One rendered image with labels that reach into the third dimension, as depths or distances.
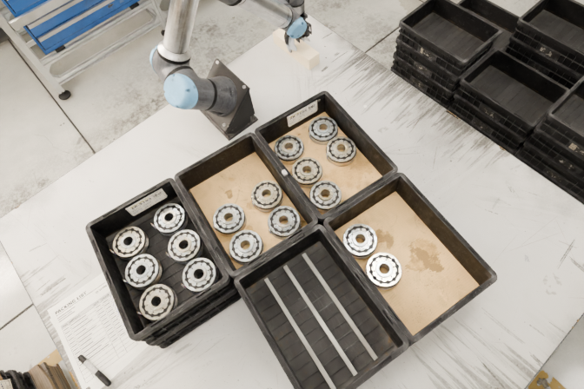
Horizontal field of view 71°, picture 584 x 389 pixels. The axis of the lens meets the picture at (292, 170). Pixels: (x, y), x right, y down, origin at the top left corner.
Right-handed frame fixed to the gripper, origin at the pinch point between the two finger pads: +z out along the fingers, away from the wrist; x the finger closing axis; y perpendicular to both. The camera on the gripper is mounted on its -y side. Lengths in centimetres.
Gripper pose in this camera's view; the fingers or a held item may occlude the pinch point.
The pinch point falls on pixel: (295, 45)
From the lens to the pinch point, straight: 189.5
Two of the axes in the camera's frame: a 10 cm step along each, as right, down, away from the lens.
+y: 6.6, 6.3, -4.1
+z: 0.7, 4.9, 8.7
